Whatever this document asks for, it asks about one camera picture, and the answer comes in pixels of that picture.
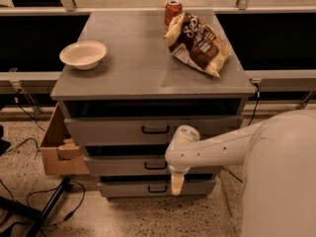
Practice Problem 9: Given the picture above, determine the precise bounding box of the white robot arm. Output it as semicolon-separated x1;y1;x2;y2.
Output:
165;110;316;237

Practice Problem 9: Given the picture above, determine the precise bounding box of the grey drawer cabinet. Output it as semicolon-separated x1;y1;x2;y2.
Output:
51;11;255;185

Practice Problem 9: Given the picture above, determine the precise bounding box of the white paper bowl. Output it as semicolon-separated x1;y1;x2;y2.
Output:
59;40;108;70

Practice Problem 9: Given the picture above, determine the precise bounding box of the black floor cable right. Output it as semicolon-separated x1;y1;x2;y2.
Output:
222;167;245;184

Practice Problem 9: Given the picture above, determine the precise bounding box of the black cable behind cabinet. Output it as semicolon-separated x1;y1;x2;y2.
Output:
246;81;261;127

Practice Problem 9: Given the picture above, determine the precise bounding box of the grey bottom drawer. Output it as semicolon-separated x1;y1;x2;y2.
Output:
97;180;215;198

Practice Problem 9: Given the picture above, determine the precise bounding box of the brown chip bag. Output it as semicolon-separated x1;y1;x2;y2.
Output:
165;12;232;78

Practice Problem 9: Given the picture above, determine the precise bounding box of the grey drawer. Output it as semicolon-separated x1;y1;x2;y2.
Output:
83;154;228;177
65;116;243;146
97;180;215;198

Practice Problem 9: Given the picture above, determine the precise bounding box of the cardboard box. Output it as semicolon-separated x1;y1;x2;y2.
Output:
40;105;89;176

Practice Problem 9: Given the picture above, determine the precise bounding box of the grey top drawer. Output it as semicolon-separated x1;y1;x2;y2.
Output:
65;116;243;146

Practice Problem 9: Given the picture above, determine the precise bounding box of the black cable left floor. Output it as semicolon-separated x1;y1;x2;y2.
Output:
26;180;87;228

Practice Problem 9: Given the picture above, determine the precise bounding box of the orange soda can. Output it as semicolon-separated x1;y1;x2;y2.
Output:
164;0;182;28

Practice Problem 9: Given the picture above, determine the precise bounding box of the black tripod stand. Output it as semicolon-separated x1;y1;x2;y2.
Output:
0;177;71;237

